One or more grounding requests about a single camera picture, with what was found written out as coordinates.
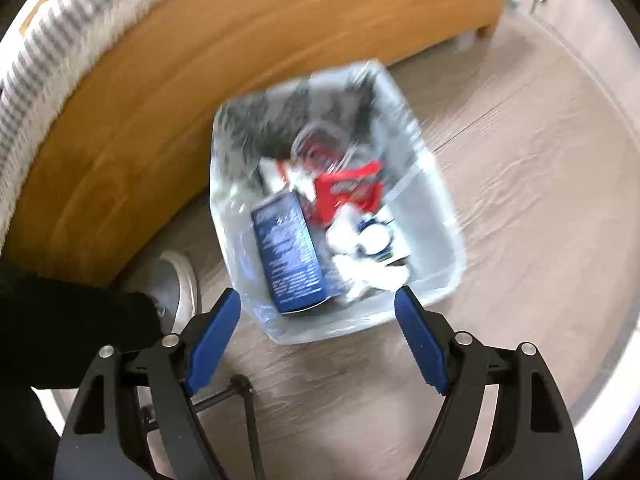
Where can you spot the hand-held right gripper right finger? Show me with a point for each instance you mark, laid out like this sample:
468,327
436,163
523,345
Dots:
425,345

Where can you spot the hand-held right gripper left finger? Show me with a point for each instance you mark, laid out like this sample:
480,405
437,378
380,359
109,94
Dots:
212,340

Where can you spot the grey plastic bin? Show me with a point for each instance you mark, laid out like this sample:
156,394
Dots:
430,245

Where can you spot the white and blue carton box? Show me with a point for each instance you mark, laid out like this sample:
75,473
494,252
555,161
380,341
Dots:
290,255

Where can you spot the white tissue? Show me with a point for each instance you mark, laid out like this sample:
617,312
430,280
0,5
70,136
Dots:
345,232

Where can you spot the clear plastic bin liner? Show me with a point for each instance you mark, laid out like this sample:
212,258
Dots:
235,170

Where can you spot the red snack packet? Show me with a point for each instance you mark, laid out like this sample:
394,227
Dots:
320,147
345,192

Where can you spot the grey shoe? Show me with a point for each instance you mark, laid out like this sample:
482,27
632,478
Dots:
172,285

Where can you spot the round white blue lid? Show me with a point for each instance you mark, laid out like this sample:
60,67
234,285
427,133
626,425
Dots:
376,239

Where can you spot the person's right leg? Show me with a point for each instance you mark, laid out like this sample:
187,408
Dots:
60,320

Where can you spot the wooden bed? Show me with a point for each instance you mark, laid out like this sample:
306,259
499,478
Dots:
200,60

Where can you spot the brown checkered cloth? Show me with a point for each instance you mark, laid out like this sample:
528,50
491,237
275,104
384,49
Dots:
75,20

